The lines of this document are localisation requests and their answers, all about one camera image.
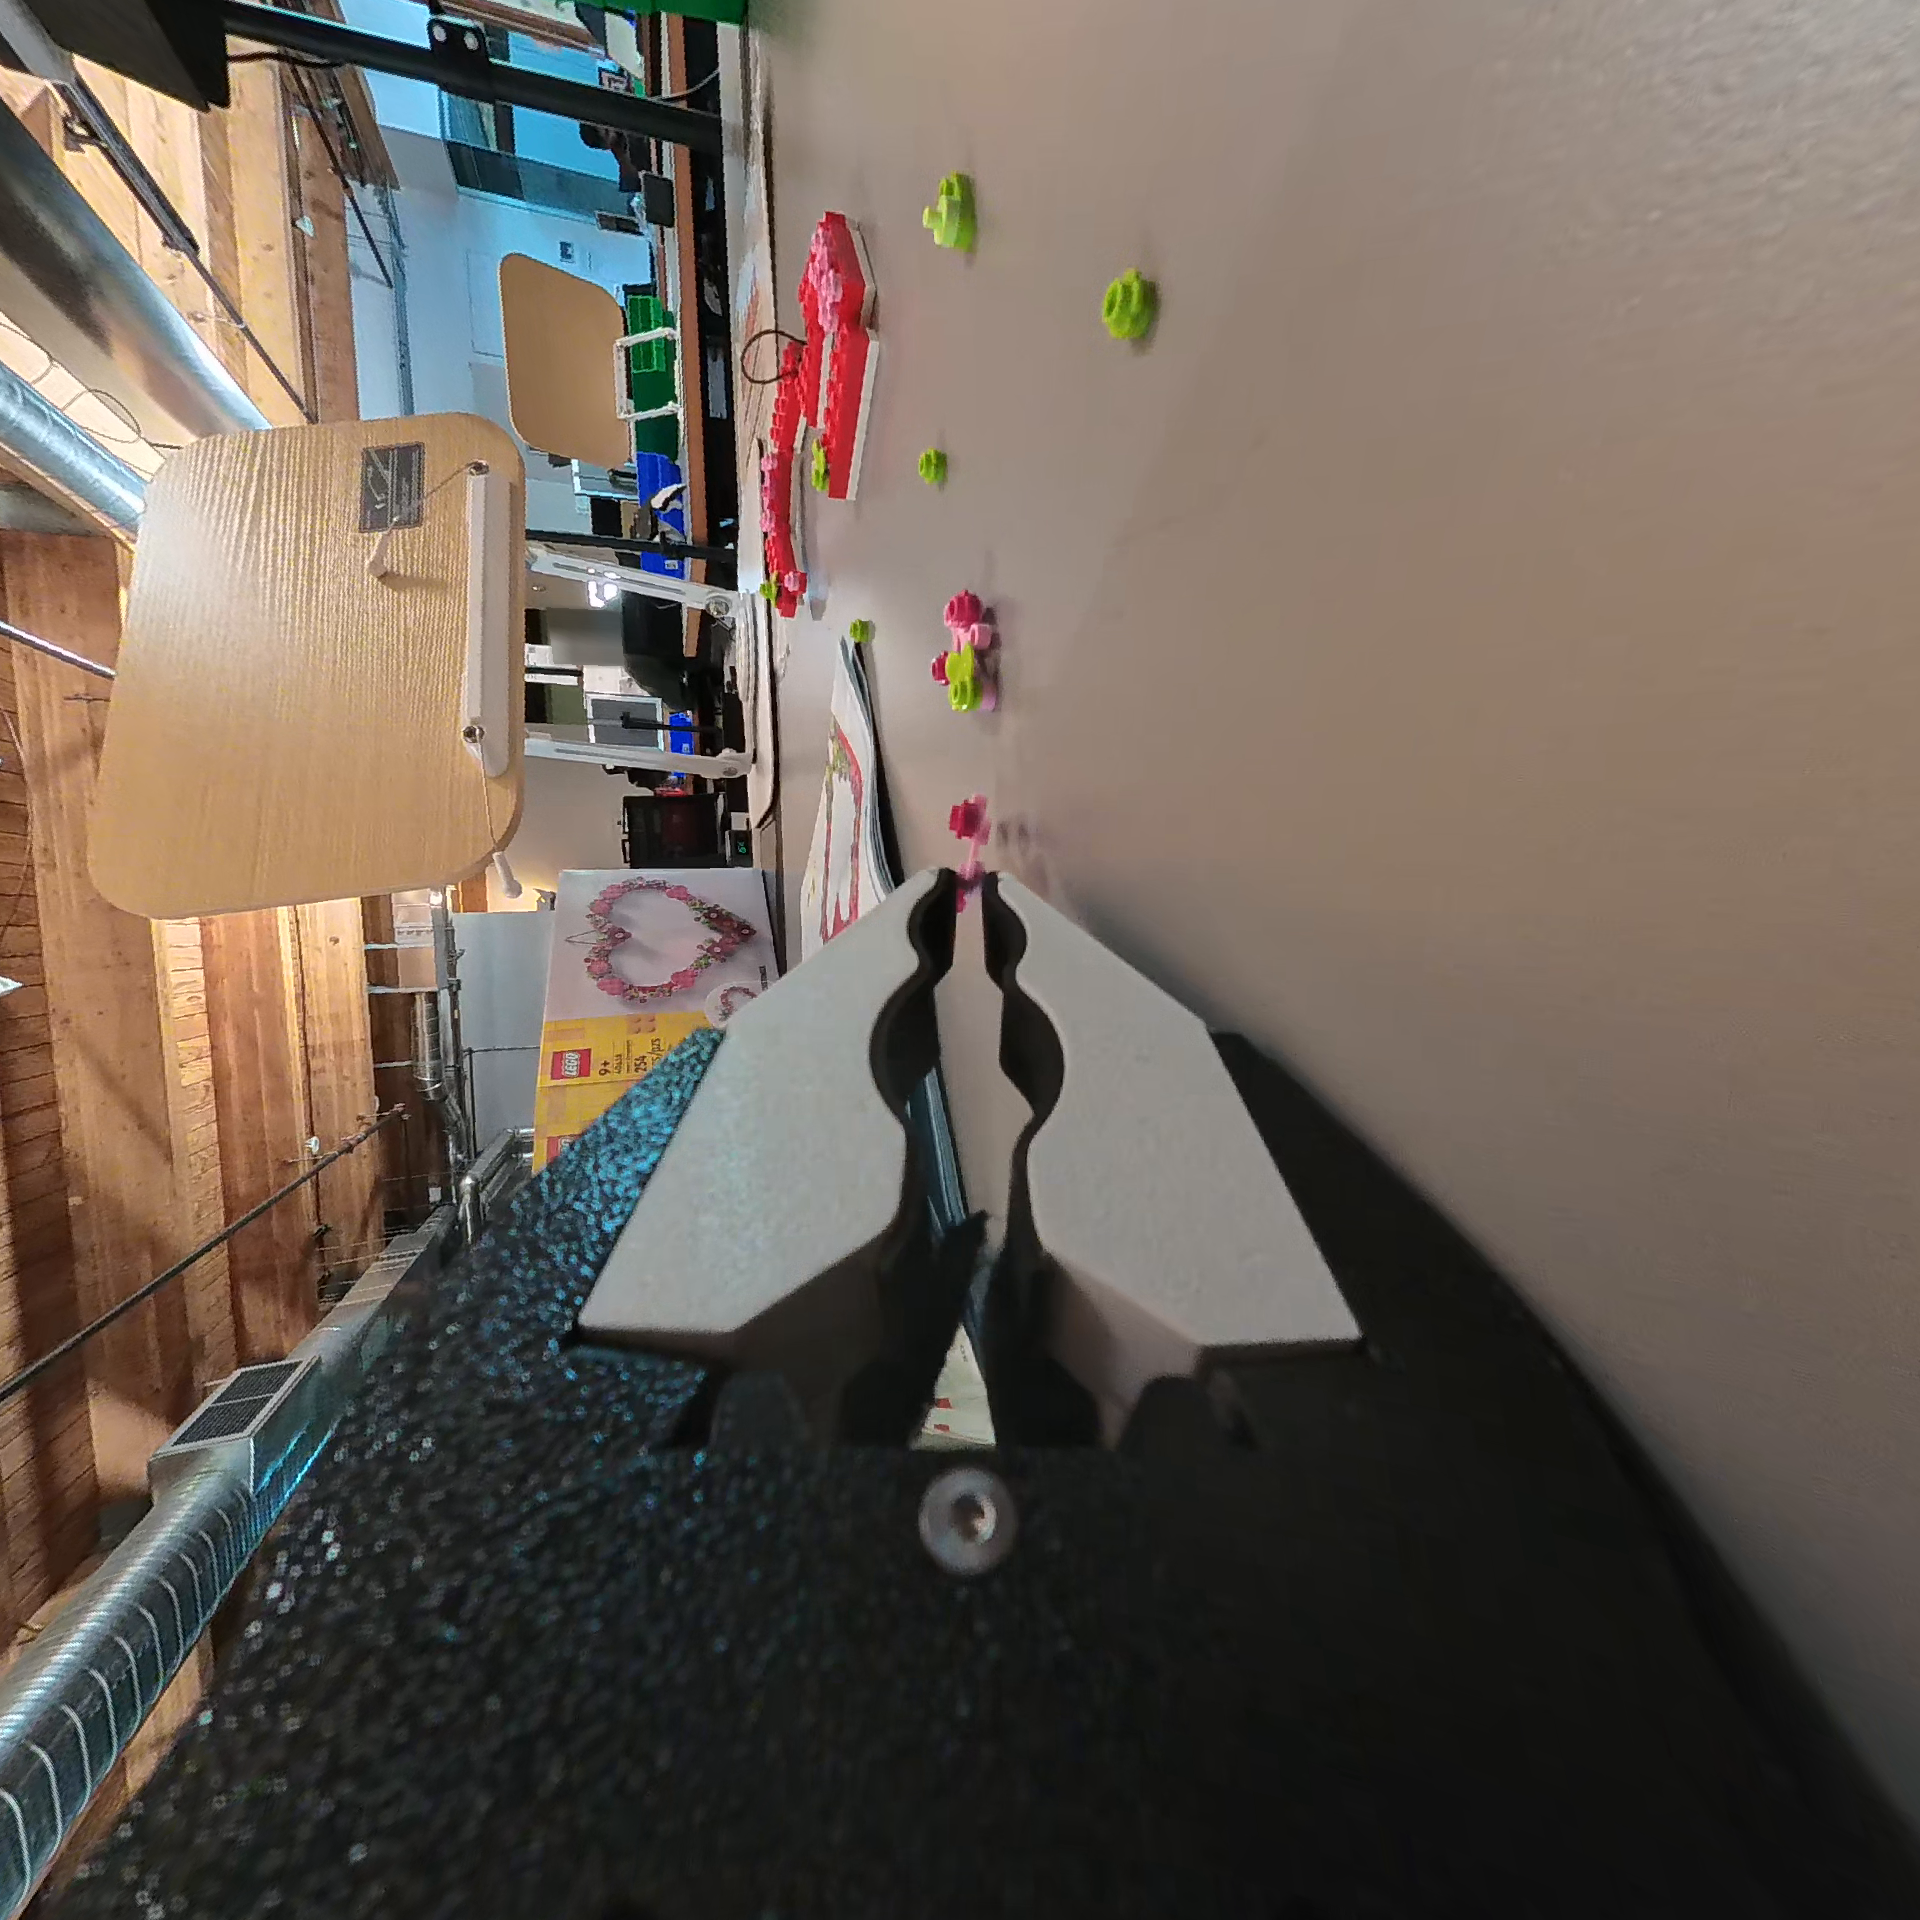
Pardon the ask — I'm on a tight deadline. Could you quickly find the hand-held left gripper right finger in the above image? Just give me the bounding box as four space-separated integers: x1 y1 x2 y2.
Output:
979 872 1365 1389

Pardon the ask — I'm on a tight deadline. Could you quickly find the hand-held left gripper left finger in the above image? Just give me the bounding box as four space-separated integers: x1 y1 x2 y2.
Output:
575 865 962 1366

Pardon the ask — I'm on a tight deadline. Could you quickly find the yellow and white lego box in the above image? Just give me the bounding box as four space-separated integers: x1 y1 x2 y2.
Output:
532 865 785 1180

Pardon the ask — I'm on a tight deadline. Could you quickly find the lego instruction booklet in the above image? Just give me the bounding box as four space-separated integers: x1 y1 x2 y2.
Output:
795 637 902 961

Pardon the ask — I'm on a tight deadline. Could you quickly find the pink and green lego flower cluster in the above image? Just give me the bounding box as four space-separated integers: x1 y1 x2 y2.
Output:
931 589 1003 712

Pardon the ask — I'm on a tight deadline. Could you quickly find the red lego arc with pink flowers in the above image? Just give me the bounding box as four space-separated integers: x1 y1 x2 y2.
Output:
757 367 830 619

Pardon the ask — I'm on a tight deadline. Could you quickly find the red lego heart segment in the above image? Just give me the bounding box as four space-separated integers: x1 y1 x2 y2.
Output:
795 209 882 504

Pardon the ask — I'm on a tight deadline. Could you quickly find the green storage crate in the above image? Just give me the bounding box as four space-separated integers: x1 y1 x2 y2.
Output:
621 292 683 460

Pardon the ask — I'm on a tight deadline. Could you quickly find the black light stand pole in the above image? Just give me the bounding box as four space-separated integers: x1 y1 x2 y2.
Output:
225 0 723 153

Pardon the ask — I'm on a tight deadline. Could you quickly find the grey ceiling pipe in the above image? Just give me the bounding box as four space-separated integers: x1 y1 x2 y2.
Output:
0 88 273 436

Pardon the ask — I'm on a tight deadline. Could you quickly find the black light panel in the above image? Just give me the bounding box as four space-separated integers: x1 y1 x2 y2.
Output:
59 0 233 113

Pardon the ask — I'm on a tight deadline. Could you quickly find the silver spiral ventilation duct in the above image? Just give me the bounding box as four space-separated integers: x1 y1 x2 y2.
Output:
0 1171 497 1876

